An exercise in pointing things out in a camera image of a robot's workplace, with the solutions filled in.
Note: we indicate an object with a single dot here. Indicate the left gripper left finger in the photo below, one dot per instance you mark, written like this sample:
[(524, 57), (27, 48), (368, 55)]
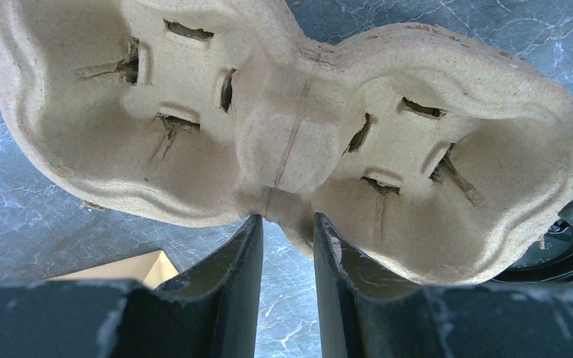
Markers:
[(209, 310)]

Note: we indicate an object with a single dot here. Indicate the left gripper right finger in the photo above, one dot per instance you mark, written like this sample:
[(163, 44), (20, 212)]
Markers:
[(366, 310)]

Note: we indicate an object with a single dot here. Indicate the brown paper bag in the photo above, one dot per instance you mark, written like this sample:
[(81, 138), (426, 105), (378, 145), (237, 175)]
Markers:
[(151, 270)]

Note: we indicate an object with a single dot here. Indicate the brown cardboard cup carrier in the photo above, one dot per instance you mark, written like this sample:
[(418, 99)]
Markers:
[(439, 156)]

